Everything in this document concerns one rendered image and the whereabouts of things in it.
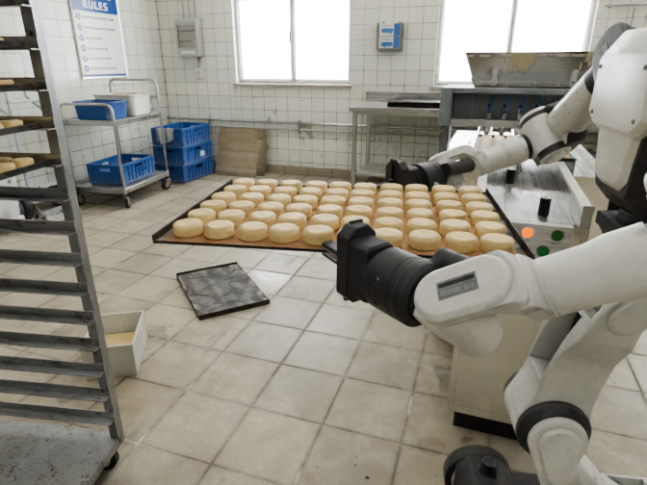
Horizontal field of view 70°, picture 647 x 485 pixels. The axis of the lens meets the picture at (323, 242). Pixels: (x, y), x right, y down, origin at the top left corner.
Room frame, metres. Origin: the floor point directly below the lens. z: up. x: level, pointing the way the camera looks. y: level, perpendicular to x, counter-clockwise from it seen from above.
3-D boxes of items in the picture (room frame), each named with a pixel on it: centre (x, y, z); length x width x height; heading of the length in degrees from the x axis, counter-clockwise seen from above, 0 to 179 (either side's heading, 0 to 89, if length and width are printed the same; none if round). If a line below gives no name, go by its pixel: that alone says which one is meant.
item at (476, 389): (1.65, -0.73, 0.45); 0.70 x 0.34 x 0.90; 161
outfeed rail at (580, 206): (2.18, -1.07, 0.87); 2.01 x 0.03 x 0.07; 161
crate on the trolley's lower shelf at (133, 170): (4.60, 2.01, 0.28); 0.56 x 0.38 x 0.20; 169
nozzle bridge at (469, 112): (2.13, -0.90, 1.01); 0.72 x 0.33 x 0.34; 71
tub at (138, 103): (4.78, 1.97, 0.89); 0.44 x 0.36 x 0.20; 80
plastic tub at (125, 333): (1.82, 0.95, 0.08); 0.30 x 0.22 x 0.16; 11
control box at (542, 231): (1.31, -0.61, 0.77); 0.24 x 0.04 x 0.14; 71
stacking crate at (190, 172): (5.48, 1.64, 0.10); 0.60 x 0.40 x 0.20; 159
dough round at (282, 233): (0.73, 0.07, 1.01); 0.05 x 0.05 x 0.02
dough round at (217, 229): (0.75, 0.18, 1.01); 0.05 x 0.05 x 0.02
